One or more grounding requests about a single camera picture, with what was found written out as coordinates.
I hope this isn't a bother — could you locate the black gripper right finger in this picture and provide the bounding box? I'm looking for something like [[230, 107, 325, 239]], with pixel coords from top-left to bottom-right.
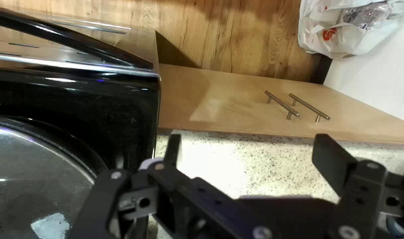
[[312, 134, 404, 239]]

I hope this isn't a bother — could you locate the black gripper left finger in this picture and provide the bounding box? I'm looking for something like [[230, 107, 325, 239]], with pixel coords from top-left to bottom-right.
[[73, 134, 238, 239]]

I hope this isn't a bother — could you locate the black pan with glass lid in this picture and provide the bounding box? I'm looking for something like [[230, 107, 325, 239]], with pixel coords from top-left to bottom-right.
[[0, 117, 106, 239]]

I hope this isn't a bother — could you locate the black electric stove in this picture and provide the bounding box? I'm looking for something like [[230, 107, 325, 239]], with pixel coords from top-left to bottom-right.
[[0, 6, 161, 176]]

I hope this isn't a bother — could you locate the wooden lower cabinet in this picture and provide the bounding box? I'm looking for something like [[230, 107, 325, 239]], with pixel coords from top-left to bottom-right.
[[114, 28, 404, 147]]

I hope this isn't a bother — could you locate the white plastic bag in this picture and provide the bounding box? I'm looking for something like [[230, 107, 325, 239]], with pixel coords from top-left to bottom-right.
[[298, 0, 404, 58]]

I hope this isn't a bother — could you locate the right metal cabinet handle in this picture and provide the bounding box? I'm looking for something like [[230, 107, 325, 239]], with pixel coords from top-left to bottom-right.
[[288, 93, 331, 122]]

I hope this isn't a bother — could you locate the metal cabinet handle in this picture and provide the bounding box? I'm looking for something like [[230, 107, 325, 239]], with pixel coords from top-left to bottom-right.
[[264, 90, 299, 119], [288, 93, 331, 122]]

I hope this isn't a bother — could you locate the left metal cabinet handle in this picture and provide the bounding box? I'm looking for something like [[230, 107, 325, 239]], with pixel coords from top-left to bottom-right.
[[264, 90, 299, 119]]

